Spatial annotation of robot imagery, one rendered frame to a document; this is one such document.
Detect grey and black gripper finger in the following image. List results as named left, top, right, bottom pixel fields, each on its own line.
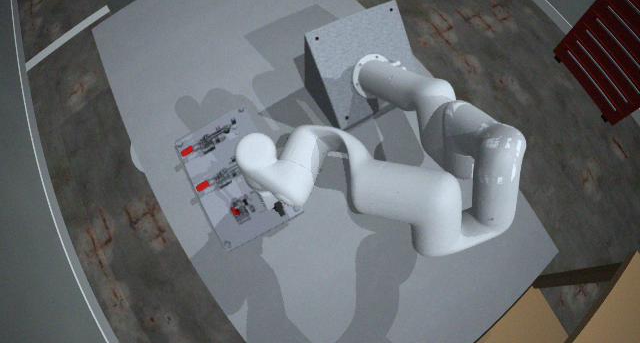
left=271, top=201, right=285, bottom=217

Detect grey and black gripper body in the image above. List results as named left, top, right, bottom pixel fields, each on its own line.
left=254, top=190, right=278, bottom=210

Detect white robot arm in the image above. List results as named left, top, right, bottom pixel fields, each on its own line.
left=235, top=54, right=526, bottom=257

